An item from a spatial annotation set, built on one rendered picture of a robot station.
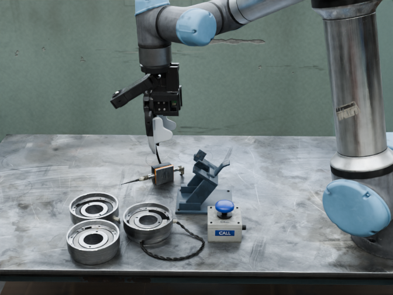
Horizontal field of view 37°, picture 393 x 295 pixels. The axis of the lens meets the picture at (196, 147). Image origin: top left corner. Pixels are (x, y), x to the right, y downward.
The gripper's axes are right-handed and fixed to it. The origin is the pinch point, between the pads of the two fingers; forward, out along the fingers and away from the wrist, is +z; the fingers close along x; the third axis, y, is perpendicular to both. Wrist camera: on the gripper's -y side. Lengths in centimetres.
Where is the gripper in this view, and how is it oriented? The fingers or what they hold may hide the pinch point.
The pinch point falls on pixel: (152, 144)
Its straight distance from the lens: 140.5
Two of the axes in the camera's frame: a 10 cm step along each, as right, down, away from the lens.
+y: 9.9, 0.0, -1.1
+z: 0.4, 9.2, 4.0
